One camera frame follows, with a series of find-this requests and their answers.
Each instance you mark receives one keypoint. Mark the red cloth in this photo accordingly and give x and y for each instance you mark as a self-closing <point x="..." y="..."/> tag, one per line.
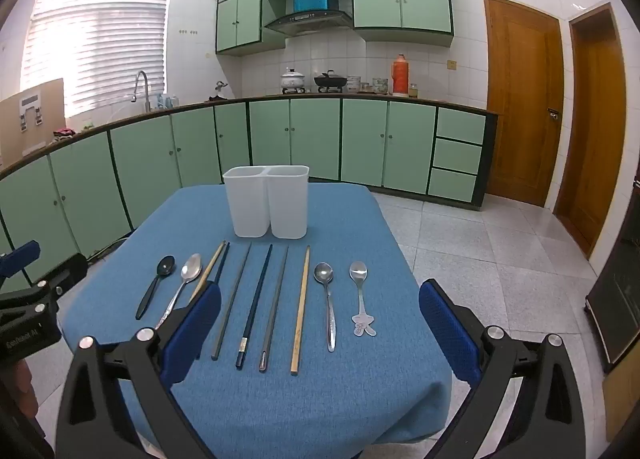
<point x="64" y="132"/>

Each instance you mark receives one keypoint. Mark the chrome faucet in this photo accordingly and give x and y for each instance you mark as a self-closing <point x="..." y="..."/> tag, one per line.
<point x="146" y="94"/>

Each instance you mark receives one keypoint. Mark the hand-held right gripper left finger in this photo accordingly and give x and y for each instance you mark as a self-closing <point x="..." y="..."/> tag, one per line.
<point x="195" y="334"/>

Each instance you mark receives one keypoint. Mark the white cooking pot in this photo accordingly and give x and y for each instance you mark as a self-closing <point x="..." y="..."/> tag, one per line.
<point x="292" y="79"/>

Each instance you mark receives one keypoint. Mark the white window blind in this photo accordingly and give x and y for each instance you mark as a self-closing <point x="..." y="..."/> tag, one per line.
<point x="100" y="39"/>

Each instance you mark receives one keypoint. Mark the wooden chopstick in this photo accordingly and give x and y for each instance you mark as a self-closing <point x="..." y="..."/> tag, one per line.
<point x="212" y="263"/>
<point x="301" y="309"/>

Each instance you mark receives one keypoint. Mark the black range hood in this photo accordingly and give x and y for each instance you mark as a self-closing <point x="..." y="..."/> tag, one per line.
<point x="310" y="19"/>

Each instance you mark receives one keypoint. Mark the patterned bowl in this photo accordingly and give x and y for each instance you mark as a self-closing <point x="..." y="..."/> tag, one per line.
<point x="380" y="85"/>

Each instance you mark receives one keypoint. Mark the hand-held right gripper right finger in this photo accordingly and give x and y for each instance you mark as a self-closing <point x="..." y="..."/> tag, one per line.
<point x="445" y="329"/>

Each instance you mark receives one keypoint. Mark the small plain silver spoon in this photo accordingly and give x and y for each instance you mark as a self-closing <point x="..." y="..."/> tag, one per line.
<point x="323" y="273"/>

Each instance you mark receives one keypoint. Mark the grey chopstick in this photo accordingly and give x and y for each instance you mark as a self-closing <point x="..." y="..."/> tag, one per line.
<point x="275" y="309"/>
<point x="232" y="301"/>

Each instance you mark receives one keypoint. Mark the white two-compartment utensil holder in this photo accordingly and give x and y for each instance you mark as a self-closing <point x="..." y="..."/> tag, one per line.
<point x="250" y="204"/>

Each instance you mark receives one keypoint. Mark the orange thermos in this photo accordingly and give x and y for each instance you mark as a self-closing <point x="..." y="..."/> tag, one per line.
<point x="400" y="76"/>

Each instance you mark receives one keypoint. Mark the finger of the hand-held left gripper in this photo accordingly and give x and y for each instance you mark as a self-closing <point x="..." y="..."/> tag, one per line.
<point x="65" y="274"/>
<point x="20" y="256"/>

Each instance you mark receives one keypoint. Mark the dark glass-front cabinet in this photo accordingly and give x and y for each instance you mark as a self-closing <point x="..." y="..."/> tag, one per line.
<point x="620" y="299"/>

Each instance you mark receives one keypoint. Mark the clear plastic bottle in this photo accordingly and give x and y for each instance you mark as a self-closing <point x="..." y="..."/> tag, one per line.
<point x="167" y="101"/>

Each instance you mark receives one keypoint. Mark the dark blue chopstick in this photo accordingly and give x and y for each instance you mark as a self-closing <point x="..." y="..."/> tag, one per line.
<point x="256" y="304"/>
<point x="223" y="261"/>

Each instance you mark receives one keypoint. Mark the stack of bowls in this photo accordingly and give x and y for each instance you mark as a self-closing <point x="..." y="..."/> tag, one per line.
<point x="354" y="84"/>

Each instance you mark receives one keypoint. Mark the person's left hand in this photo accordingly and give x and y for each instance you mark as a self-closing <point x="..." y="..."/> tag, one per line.
<point x="27" y="389"/>

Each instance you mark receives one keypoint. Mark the plain wooden door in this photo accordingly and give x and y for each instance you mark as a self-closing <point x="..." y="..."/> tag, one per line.
<point x="595" y="139"/>

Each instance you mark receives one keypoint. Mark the small metal teapot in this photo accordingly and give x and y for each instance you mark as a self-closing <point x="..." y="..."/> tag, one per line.
<point x="220" y="89"/>

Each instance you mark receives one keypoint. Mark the gas stove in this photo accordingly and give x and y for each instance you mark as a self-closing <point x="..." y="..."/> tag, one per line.
<point x="312" y="90"/>

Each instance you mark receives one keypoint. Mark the blue tablecloth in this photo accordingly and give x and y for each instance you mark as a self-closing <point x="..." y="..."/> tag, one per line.
<point x="325" y="389"/>

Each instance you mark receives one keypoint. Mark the green base cabinets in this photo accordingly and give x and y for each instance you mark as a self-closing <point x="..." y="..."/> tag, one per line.
<point x="310" y="139"/>

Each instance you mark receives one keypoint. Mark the black wok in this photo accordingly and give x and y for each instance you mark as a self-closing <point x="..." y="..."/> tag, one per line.
<point x="330" y="81"/>

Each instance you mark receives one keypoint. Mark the cardboard box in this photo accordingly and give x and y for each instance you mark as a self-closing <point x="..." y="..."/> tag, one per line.
<point x="52" y="114"/>

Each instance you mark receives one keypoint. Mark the glass jar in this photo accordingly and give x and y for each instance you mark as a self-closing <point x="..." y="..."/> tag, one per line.
<point x="413" y="90"/>

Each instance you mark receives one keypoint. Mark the black spoon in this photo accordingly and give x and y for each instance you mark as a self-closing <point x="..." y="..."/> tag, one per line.
<point x="165" y="266"/>

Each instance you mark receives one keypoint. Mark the large silver spoon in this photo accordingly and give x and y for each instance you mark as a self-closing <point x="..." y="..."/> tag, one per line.
<point x="191" y="268"/>

